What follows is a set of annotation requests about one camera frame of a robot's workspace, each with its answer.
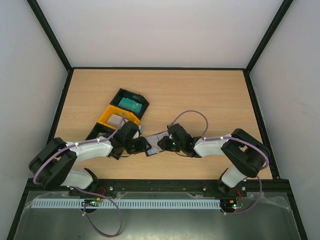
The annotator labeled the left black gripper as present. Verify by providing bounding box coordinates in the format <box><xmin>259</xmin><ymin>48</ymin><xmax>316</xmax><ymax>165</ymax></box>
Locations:
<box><xmin>124</xmin><ymin>136</ymin><xmax>152</xmax><ymax>155</ymax></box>

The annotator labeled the black card holder wallet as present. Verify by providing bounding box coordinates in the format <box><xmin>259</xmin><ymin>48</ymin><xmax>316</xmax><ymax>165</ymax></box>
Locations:
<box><xmin>145</xmin><ymin>131</ymin><xmax>169</xmax><ymax>157</ymax></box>

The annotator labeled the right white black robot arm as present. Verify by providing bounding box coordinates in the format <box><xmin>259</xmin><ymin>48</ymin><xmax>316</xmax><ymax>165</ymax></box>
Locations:
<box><xmin>157</xmin><ymin>123</ymin><xmax>270</xmax><ymax>196</ymax></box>

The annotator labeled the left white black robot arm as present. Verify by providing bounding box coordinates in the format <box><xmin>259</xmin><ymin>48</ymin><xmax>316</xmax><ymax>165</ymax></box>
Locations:
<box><xmin>28</xmin><ymin>121</ymin><xmax>152</xmax><ymax>191</ymax></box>

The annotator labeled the white cards stack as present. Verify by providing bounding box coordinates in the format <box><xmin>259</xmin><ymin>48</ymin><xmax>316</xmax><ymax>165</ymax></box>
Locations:
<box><xmin>106</xmin><ymin>114</ymin><xmax>126</xmax><ymax>128</ymax></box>

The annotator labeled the teal cards stack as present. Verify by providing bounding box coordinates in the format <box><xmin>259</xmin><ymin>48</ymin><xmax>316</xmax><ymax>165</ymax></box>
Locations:
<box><xmin>118</xmin><ymin>97</ymin><xmax>143</xmax><ymax>114</ymax></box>

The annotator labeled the yellow bin with white cards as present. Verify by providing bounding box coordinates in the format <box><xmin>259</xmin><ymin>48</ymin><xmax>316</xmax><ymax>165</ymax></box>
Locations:
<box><xmin>97</xmin><ymin>104</ymin><xmax>140</xmax><ymax>130</ymax></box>

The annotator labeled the black bin with teal cards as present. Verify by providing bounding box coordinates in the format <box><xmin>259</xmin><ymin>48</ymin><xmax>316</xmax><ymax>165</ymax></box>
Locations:
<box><xmin>110</xmin><ymin>88</ymin><xmax>150</xmax><ymax>120</ymax></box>

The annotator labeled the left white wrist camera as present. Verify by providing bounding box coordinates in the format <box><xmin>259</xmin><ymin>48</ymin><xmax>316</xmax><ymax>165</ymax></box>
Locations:
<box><xmin>133</xmin><ymin>125</ymin><xmax>144</xmax><ymax>139</ymax></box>

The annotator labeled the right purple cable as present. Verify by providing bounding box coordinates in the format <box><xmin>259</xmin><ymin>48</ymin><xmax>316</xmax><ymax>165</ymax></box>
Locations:
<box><xmin>168</xmin><ymin>110</ymin><xmax>270</xmax><ymax>216</ymax></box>

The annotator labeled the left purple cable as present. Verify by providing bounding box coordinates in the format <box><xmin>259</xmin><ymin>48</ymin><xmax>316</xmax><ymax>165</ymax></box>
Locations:
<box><xmin>33</xmin><ymin>112</ymin><xmax>127</xmax><ymax>186</ymax></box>

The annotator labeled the light blue slotted cable duct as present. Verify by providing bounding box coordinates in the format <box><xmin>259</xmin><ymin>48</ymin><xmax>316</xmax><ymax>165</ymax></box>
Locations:
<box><xmin>31</xmin><ymin>198</ymin><xmax>221</xmax><ymax>210</ymax></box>

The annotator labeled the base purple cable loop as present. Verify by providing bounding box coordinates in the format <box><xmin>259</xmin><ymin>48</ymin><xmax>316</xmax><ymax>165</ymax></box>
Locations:
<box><xmin>81</xmin><ymin>193</ymin><xmax>125</xmax><ymax>238</ymax></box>

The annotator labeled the black cage frame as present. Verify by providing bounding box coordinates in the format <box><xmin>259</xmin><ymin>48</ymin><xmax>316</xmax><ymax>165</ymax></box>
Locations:
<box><xmin>6</xmin><ymin>0</ymin><xmax>310</xmax><ymax>240</ymax></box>

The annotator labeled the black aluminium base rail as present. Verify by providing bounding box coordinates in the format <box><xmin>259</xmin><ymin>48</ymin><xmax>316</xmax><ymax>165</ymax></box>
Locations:
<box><xmin>24</xmin><ymin>178</ymin><xmax>293</xmax><ymax>199</ymax></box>

